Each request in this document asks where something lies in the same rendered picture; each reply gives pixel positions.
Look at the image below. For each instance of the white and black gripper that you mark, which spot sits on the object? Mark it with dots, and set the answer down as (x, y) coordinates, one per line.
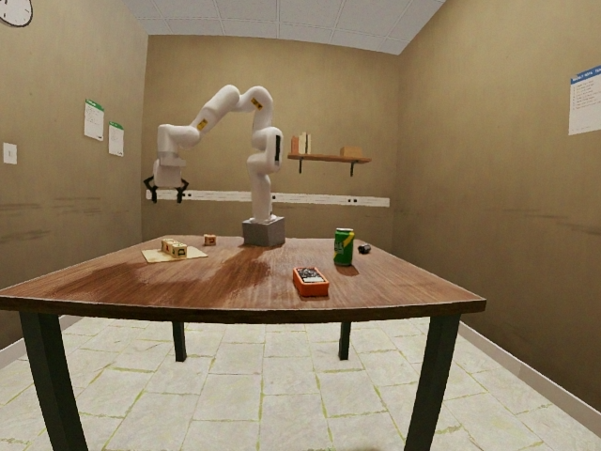
(168, 177)

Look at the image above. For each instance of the green drink can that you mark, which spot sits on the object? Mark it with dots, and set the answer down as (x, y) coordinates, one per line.
(343, 246)

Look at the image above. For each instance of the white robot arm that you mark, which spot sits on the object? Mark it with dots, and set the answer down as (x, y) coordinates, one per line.
(256, 98)

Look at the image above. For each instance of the tan square mat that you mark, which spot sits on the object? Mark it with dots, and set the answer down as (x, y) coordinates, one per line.
(156, 256)

